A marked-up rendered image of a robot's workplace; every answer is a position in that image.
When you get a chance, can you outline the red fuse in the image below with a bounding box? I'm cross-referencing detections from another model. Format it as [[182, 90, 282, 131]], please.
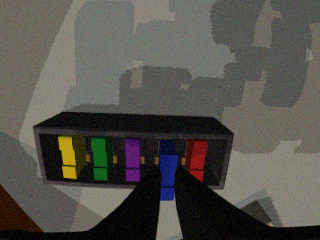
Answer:
[[185, 139, 208, 183]]

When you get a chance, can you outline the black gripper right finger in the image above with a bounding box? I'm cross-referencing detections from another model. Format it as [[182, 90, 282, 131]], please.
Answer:
[[175, 167, 320, 240]]

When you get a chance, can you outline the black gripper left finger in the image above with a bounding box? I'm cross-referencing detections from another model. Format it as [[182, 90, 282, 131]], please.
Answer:
[[0, 168, 161, 240]]

